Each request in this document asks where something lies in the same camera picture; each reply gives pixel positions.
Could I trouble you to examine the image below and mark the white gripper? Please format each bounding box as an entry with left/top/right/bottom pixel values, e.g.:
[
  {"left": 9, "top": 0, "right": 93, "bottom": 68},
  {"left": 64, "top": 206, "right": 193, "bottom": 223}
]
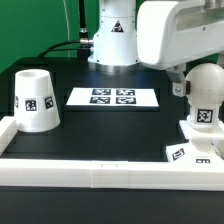
[{"left": 137, "top": 0, "right": 224, "bottom": 97}]

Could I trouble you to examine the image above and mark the white lamp bulb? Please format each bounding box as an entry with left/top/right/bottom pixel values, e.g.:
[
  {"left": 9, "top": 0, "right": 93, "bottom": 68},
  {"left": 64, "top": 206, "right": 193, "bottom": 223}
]
[{"left": 186, "top": 63, "right": 224, "bottom": 130}]

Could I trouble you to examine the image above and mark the white lamp base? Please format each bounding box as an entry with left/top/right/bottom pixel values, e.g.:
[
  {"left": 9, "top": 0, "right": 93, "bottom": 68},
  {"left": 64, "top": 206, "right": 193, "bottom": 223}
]
[{"left": 166, "top": 120, "right": 224, "bottom": 164}]

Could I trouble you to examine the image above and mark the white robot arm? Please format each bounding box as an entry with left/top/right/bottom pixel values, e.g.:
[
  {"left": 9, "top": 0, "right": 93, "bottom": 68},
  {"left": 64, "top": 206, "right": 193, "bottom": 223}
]
[{"left": 89, "top": 0, "right": 224, "bottom": 97}]

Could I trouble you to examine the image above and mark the white lamp shade cone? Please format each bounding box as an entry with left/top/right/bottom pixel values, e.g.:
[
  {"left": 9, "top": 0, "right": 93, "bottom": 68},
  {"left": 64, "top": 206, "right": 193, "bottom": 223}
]
[{"left": 14, "top": 69, "right": 60, "bottom": 132}]

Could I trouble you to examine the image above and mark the white marker sheet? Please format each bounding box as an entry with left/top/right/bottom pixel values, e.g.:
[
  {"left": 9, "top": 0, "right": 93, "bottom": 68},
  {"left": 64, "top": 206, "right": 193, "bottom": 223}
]
[{"left": 67, "top": 87, "right": 159, "bottom": 107}]

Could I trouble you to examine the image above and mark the black cable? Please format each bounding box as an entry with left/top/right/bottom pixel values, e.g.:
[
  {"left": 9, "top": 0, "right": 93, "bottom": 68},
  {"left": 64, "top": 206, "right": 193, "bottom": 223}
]
[{"left": 38, "top": 0, "right": 95, "bottom": 58}]

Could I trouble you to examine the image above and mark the white thin cable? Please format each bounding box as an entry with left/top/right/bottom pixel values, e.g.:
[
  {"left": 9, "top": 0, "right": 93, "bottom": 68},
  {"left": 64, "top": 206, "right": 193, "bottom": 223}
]
[{"left": 62, "top": 0, "right": 72, "bottom": 58}]

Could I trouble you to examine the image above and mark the white front fence rail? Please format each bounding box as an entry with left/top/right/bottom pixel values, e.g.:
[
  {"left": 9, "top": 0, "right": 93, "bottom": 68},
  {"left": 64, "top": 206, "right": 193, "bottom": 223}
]
[{"left": 0, "top": 159, "right": 224, "bottom": 191}]

